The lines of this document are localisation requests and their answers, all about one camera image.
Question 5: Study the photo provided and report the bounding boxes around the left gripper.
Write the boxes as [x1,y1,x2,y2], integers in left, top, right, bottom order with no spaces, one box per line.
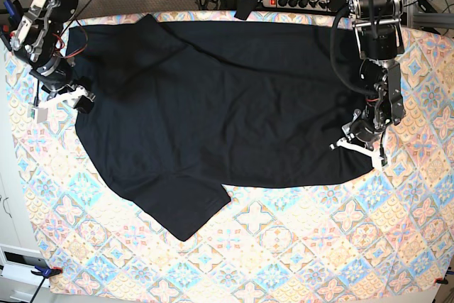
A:
[329,109,387,169]

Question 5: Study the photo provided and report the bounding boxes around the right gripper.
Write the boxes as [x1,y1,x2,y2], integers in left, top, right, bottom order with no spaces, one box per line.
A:
[28,60,96,123]

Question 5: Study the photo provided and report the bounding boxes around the black T-shirt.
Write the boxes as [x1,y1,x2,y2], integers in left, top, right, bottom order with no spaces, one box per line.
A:
[68,16,372,241]

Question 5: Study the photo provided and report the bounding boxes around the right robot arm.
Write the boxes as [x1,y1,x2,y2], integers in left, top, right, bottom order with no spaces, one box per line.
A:
[1,0,95,123]

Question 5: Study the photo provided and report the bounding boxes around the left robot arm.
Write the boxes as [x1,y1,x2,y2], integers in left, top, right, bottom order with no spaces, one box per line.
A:
[330,0,406,170]

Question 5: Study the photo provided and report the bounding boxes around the blue clamp top left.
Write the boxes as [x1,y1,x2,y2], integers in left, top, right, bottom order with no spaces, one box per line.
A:
[1,0,22,52]

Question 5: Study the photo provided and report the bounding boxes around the blue clamp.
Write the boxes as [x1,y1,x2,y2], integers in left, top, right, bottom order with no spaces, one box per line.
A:
[30,265,63,303]
[1,0,22,52]

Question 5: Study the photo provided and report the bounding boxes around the orange clamp bottom right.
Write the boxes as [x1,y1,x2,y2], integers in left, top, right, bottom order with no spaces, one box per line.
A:
[435,278,448,285]

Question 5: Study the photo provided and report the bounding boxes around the white cabinet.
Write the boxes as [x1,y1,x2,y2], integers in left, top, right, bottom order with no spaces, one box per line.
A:
[1,48,46,301]

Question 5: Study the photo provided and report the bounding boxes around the white power strip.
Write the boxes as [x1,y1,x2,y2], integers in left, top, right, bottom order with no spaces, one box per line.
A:
[262,0,329,11]

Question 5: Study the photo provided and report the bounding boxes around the blue clamp bottom left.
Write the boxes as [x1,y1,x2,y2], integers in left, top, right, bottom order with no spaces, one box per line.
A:
[30,265,63,303]

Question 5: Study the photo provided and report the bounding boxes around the black mesh strap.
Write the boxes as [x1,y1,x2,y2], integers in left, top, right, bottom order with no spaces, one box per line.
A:
[234,0,265,20]

